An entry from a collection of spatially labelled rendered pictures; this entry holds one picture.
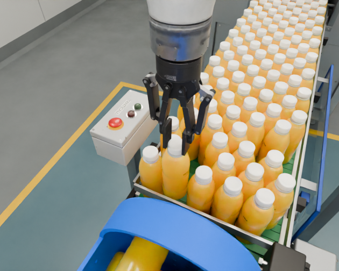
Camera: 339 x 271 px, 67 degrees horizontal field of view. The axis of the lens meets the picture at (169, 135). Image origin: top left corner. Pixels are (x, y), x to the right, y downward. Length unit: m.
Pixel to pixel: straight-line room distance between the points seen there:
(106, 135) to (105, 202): 1.20
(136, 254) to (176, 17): 0.37
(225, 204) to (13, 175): 1.83
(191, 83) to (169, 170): 0.24
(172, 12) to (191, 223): 0.28
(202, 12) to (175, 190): 0.44
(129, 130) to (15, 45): 3.10
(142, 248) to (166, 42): 0.33
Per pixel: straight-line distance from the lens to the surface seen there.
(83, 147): 2.20
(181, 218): 0.39
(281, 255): 0.66
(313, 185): 0.89
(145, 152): 0.64
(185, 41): 0.37
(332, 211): 1.03
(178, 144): 0.57
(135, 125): 0.70
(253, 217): 0.63
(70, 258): 1.76
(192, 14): 0.36
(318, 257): 0.86
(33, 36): 3.85
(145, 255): 0.47
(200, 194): 0.63
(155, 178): 0.68
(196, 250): 0.38
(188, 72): 0.41
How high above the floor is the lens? 1.58
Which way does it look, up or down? 47 degrees down
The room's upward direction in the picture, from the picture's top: straight up
